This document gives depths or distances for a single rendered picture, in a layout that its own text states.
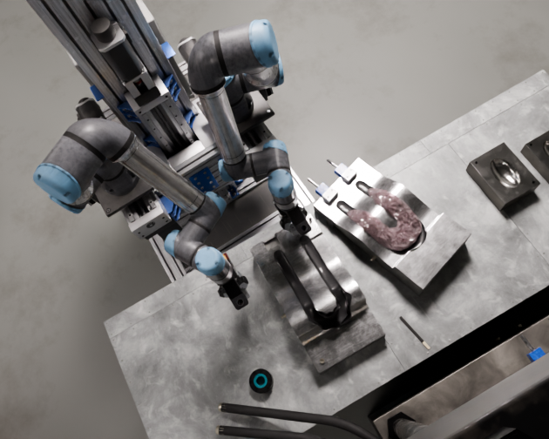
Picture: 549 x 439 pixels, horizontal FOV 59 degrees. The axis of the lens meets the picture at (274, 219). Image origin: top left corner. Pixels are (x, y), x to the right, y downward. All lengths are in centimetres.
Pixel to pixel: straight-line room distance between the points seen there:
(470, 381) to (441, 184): 71
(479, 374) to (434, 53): 208
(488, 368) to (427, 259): 41
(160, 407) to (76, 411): 111
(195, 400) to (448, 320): 92
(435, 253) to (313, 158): 135
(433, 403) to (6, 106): 327
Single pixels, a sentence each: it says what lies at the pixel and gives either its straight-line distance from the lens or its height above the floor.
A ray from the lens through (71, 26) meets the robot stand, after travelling 158.
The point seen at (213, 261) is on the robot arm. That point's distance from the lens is 136.
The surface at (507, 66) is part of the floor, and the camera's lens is 333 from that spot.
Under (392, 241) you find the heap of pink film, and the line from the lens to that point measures 176.
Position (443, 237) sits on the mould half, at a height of 91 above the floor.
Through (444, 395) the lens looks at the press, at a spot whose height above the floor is 79.
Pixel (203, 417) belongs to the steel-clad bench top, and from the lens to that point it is 184.
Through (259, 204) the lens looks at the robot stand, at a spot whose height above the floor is 21.
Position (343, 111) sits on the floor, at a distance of 305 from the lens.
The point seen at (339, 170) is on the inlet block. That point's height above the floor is 87.
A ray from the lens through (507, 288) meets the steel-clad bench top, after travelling 188.
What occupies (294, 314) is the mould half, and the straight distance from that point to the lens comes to 167.
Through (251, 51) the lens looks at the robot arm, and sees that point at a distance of 127.
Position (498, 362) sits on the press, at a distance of 184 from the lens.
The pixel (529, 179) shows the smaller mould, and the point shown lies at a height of 87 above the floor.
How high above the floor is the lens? 256
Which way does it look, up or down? 67 degrees down
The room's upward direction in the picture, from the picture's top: 24 degrees counter-clockwise
